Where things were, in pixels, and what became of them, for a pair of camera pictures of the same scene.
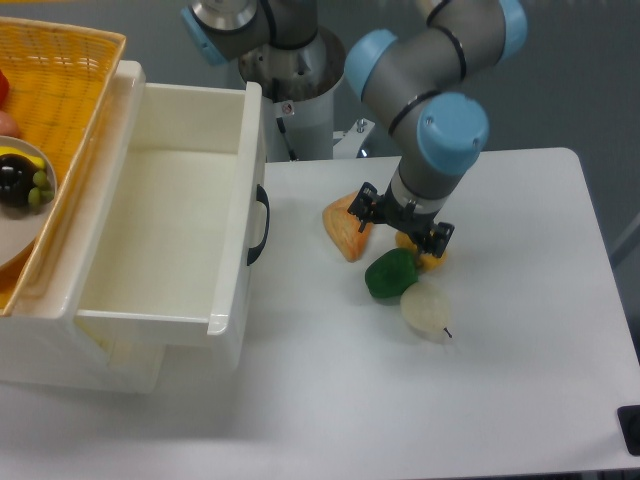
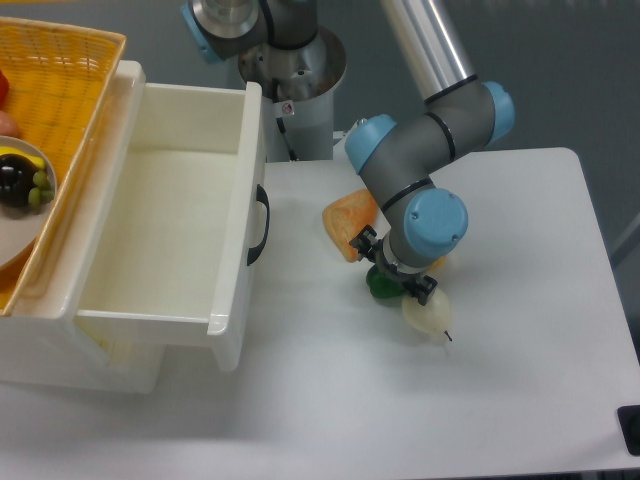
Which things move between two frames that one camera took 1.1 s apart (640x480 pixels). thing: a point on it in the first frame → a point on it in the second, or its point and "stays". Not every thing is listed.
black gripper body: [389, 211] → [391, 270]
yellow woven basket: [60, 78] stays
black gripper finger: [435, 239] → [421, 288]
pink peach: [8, 126] stays
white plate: [22, 228] stays
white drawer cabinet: [41, 346] stays
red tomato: [4, 91] stays
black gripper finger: [365, 204] → [366, 244]
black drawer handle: [254, 252] stays
